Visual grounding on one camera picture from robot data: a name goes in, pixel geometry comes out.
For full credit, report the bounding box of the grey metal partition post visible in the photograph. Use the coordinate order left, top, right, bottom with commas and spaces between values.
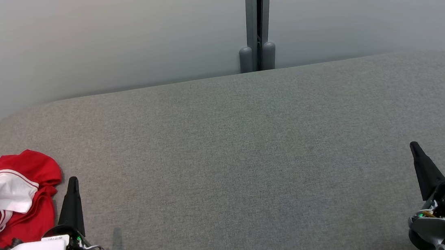
242, 0, 280, 72

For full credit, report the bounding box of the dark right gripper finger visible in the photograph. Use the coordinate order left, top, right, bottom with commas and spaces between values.
409, 139, 445, 202

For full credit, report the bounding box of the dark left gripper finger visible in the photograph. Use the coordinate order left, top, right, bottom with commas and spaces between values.
54, 176, 86, 239

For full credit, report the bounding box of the grey cylinder post cap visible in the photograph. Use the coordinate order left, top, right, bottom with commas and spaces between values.
260, 41, 278, 71
239, 46, 255, 74

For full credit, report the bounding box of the red white basketball jersey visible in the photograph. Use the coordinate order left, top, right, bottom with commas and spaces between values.
0, 147, 69, 245

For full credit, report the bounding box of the grey fabric sofa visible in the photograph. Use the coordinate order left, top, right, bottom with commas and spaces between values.
0, 47, 445, 250

